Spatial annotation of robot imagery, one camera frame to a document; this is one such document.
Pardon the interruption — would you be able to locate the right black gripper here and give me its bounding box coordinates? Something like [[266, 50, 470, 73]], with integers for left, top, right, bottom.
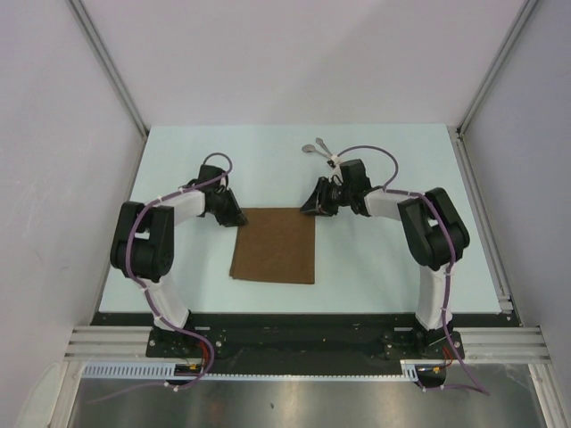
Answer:
[[301, 177, 354, 217]]

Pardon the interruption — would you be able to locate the brown cloth napkin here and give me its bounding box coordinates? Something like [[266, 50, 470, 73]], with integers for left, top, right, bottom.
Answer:
[[229, 208, 316, 284]]

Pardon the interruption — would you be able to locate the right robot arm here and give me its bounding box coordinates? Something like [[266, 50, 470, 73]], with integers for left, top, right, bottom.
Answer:
[[300, 160, 470, 358]]

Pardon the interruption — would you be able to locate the silver metal fork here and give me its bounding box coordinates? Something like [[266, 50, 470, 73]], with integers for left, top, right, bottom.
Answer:
[[315, 137, 338, 164]]

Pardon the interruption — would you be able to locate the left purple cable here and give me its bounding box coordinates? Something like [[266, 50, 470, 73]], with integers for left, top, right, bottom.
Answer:
[[88, 152, 236, 402]]

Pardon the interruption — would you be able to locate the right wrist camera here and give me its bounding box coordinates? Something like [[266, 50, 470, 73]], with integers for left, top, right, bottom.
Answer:
[[327, 154, 343, 182]]

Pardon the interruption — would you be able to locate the spoon with pink handle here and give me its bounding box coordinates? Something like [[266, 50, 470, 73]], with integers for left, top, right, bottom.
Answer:
[[302, 144, 333, 161]]

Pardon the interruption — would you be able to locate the grey slotted cable duct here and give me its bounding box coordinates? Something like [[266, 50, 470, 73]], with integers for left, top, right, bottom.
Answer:
[[82, 361, 418, 383]]

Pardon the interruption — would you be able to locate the left aluminium frame post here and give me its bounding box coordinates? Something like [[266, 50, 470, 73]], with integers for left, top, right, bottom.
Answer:
[[65, 0, 150, 142]]

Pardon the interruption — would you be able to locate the aluminium frame post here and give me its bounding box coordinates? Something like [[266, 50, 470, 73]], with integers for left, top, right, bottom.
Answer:
[[65, 0, 150, 142], [455, 0, 542, 137]]

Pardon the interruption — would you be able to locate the right aluminium frame post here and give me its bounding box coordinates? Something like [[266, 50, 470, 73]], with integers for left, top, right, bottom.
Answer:
[[455, 0, 542, 137]]

